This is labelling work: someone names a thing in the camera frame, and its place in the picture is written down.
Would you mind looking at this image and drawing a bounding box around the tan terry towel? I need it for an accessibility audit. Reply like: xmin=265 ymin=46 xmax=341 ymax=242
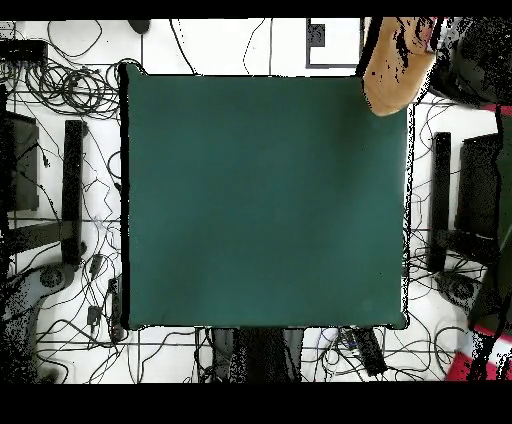
xmin=361 ymin=17 xmax=438 ymax=118

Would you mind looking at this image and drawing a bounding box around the black flat device box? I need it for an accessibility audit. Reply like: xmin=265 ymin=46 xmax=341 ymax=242
xmin=0 ymin=39 xmax=49 ymax=64

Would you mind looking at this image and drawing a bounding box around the black square case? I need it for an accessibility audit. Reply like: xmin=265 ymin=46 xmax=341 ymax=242
xmin=455 ymin=133 xmax=502 ymax=241
xmin=0 ymin=110 xmax=40 ymax=212

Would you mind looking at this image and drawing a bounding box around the dark green fabric sheet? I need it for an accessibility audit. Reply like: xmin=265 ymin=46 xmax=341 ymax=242
xmin=467 ymin=115 xmax=512 ymax=333

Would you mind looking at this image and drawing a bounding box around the dark green table cloth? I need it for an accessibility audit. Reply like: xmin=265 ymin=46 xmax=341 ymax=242
xmin=119 ymin=63 xmax=419 ymax=331

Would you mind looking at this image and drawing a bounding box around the black long power strip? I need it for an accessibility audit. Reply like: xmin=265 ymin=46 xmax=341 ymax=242
xmin=351 ymin=327 xmax=388 ymax=377

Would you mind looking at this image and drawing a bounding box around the dark square floor frame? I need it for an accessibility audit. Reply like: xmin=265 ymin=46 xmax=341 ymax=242
xmin=305 ymin=17 xmax=365 ymax=70

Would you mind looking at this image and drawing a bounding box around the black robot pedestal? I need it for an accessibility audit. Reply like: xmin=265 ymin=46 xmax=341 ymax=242
xmin=209 ymin=326 xmax=305 ymax=383

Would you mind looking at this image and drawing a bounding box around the coiled black cable bundle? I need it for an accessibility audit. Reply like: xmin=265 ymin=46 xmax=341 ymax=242
xmin=23 ymin=59 xmax=121 ymax=121

